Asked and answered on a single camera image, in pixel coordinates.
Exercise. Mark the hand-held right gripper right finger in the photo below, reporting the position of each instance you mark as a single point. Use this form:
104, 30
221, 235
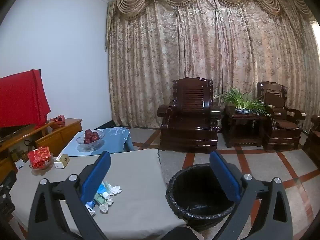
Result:
225, 177

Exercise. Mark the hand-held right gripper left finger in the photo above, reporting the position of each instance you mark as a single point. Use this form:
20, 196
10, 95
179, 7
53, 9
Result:
97, 177

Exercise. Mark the blue green wrapper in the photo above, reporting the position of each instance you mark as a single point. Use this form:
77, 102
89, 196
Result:
101, 192

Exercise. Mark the white tissue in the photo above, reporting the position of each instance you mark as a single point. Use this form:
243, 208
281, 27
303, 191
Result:
105, 206
113, 189

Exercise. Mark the black trash bin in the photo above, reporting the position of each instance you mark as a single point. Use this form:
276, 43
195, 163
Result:
190, 187

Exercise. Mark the glass fruit bowl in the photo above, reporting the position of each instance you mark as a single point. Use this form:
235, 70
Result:
86, 146

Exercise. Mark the beige tissue box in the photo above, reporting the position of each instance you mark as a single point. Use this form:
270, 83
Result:
63, 161

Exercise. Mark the red apple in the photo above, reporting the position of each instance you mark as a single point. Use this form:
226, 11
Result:
95, 138
88, 132
86, 140

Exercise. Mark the blue tablecloth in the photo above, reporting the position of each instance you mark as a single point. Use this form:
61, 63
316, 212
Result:
115, 137

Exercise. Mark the small glass bowl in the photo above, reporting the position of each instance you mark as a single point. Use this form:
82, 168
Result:
47, 166

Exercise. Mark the dark wooden side table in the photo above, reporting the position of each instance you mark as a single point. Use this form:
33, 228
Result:
240, 127

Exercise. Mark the wooden television cabinet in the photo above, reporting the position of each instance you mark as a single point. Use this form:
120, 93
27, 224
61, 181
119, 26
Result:
62, 135

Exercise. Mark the red patterned packet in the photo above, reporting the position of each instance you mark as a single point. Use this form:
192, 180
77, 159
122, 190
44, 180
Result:
38, 156

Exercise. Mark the red mesh bag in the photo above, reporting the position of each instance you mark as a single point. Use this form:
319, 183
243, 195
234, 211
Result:
58, 122

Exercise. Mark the cushioned dark wooden armchair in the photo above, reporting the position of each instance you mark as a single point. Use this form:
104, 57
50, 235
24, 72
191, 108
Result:
282, 135

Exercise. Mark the green potted plant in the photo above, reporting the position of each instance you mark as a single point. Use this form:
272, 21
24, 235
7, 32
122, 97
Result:
241, 102

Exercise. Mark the small white box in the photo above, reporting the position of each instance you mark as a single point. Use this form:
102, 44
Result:
18, 164

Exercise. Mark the brown seat cushion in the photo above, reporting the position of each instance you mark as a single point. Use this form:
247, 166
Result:
287, 124

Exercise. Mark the brown back cushion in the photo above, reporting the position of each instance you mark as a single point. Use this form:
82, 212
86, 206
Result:
275, 100

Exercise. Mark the black television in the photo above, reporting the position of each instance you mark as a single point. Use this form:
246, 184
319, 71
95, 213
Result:
10, 131

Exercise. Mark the red cloth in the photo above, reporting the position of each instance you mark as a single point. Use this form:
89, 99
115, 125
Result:
22, 97

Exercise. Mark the floral beige curtain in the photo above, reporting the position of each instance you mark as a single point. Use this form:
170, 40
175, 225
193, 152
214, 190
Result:
175, 55

